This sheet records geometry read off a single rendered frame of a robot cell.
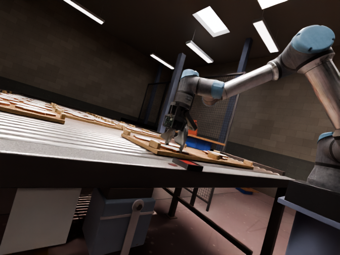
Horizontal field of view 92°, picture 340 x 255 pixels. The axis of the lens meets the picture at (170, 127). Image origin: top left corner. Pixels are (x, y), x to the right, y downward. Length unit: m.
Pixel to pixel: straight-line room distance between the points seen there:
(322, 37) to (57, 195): 0.91
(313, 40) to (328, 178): 0.52
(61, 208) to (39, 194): 0.05
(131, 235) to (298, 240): 0.70
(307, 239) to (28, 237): 0.89
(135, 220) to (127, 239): 0.04
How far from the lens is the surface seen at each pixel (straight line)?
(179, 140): 0.69
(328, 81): 0.82
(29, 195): 0.40
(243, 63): 5.71
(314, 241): 0.93
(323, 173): 0.92
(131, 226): 0.46
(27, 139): 0.46
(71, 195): 0.41
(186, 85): 0.72
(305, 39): 0.82
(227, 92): 0.85
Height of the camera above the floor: 1.01
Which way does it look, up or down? 1 degrees up
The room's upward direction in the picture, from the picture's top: 16 degrees clockwise
